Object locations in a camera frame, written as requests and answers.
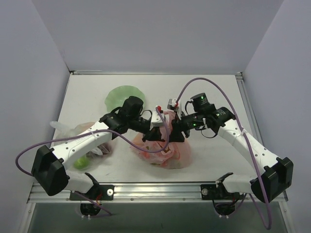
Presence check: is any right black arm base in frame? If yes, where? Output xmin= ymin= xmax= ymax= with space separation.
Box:
xmin=200 ymin=172 xmax=246 ymax=219

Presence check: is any purple cable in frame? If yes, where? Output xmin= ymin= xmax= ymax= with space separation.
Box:
xmin=176 ymin=77 xmax=272 ymax=230
xmin=16 ymin=109 xmax=171 ymax=217

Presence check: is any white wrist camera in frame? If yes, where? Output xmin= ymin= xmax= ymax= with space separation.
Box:
xmin=151 ymin=105 xmax=169 ymax=127
xmin=167 ymin=99 xmax=182 ymax=119

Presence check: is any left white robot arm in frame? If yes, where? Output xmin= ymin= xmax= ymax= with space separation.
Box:
xmin=31 ymin=96 xmax=168 ymax=200

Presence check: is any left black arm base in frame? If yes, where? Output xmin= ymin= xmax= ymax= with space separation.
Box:
xmin=69 ymin=173 xmax=115 ymax=219

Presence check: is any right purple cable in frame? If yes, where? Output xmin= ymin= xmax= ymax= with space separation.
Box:
xmin=176 ymin=77 xmax=272 ymax=230

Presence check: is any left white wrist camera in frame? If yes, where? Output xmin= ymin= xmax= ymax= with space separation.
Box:
xmin=151 ymin=105 xmax=169 ymax=127

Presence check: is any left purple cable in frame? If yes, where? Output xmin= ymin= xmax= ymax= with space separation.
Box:
xmin=16 ymin=109 xmax=171 ymax=217

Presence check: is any green wavy plate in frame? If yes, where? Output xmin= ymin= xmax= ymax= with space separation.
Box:
xmin=104 ymin=85 xmax=146 ymax=112

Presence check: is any clear bag of fruits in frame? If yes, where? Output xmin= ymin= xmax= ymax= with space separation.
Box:
xmin=50 ymin=120 xmax=117 ymax=170

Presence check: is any aluminium front rail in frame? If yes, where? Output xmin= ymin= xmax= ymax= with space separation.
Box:
xmin=27 ymin=183 xmax=289 ymax=203

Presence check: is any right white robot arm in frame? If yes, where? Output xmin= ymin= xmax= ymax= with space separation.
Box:
xmin=167 ymin=93 xmax=294 ymax=202

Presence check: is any pink plastic bag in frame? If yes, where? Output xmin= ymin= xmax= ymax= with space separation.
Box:
xmin=130 ymin=110 xmax=192 ymax=170

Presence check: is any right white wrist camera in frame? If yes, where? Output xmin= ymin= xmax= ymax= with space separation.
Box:
xmin=167 ymin=99 xmax=182 ymax=119

